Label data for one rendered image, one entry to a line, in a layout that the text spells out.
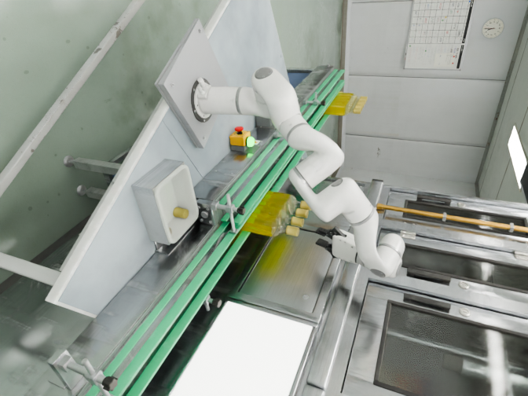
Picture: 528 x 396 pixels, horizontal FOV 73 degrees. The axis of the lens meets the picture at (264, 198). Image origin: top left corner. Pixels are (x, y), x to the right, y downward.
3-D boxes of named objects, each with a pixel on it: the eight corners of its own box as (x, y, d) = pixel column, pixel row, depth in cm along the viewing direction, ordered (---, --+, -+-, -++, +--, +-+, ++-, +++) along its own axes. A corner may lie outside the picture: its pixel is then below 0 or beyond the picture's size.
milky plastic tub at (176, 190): (150, 241, 119) (172, 247, 116) (131, 185, 107) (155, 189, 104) (180, 211, 132) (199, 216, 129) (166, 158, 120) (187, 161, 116)
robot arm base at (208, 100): (185, 96, 119) (226, 96, 114) (197, 67, 124) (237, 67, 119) (203, 125, 132) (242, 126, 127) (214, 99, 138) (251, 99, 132)
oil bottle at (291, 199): (247, 204, 157) (294, 213, 149) (246, 194, 154) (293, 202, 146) (253, 197, 161) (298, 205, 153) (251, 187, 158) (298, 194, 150)
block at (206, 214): (198, 223, 134) (214, 227, 131) (193, 203, 129) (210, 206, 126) (203, 218, 137) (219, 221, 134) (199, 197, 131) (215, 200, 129)
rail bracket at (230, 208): (215, 231, 132) (245, 237, 128) (207, 193, 123) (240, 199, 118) (219, 225, 135) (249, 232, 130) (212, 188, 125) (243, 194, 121)
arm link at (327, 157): (275, 141, 107) (298, 172, 98) (312, 111, 105) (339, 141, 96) (293, 163, 118) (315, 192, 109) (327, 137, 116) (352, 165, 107)
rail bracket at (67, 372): (51, 385, 88) (121, 420, 80) (19, 345, 79) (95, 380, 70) (67, 368, 92) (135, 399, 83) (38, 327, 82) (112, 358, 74)
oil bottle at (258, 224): (229, 228, 144) (279, 239, 136) (227, 217, 141) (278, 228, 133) (236, 220, 148) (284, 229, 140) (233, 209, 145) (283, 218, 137)
